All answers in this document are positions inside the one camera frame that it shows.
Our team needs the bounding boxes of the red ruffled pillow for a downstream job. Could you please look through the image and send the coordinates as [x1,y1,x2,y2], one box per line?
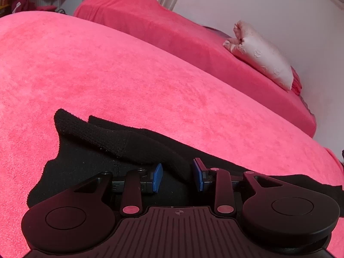
[291,67,302,96]

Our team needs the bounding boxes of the white patterned pillow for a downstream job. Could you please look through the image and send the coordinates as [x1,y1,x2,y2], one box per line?
[223,20,294,91]

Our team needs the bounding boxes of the pink bed blanket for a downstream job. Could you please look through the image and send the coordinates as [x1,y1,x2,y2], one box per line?
[1,12,343,257]

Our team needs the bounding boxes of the black pants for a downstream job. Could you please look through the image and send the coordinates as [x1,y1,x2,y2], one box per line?
[26,108,344,218]

